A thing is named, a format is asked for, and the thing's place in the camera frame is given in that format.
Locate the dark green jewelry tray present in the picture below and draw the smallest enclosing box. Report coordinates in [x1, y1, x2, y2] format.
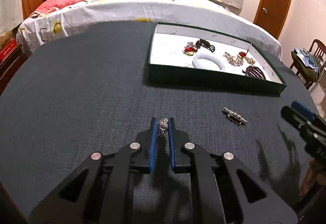
[148, 23, 287, 95]

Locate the white jade bangle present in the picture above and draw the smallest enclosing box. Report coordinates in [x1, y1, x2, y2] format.
[192, 54, 225, 72]

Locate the gold leaf brooch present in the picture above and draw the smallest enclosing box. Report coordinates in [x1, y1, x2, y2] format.
[223, 52, 243, 67]

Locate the wooden chair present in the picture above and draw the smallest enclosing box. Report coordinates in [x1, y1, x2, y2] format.
[290, 39, 325, 90]

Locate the brown plush toy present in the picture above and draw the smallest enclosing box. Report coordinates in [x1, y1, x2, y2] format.
[0, 30, 13, 50]

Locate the bed with patterned sheet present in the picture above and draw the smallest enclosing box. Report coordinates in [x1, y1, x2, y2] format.
[16, 0, 282, 59]

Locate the dark wooden nightstand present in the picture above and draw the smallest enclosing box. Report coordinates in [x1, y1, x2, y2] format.
[0, 43, 27, 94]

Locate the silver bar hair clip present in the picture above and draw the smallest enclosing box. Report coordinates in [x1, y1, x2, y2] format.
[222, 107, 249, 126]

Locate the red box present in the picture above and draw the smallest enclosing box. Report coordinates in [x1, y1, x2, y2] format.
[0, 38, 18, 62]

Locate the red gold keychain charm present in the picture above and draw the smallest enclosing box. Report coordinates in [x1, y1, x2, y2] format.
[183, 42, 198, 56]

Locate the pile of clothes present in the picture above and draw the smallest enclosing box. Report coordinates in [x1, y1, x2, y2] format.
[291, 49, 319, 82]

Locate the silver rhinestone brooch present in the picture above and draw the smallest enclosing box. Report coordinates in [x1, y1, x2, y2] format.
[157, 117, 169, 137]

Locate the small red gold charm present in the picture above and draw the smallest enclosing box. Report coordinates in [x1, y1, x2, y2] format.
[237, 51, 249, 59]

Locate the dark red bead bracelet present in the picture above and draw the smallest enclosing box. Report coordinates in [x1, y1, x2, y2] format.
[242, 65, 267, 81]

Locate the pink gold cluster brooch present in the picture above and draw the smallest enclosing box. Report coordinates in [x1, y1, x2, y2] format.
[244, 56, 255, 66]

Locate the dark grey table cloth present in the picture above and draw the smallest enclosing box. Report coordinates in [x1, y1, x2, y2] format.
[1, 22, 316, 215]

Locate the black bead bracelet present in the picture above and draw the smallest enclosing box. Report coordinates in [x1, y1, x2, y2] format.
[194, 39, 216, 53]

